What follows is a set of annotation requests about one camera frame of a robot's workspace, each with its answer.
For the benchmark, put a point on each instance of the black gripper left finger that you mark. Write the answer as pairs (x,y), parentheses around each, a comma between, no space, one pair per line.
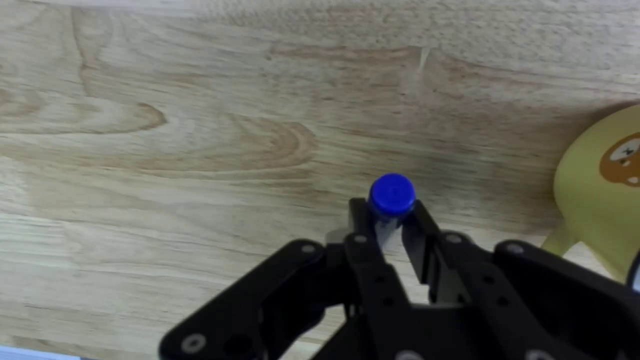
(286,295)

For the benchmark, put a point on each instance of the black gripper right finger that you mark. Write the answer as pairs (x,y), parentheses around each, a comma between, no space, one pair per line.
(516,301)

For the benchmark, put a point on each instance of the blue marker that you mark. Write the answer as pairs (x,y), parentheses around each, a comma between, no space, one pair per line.
(391,199)

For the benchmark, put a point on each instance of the yellow enamel mug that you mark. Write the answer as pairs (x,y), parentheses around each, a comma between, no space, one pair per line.
(597,191)

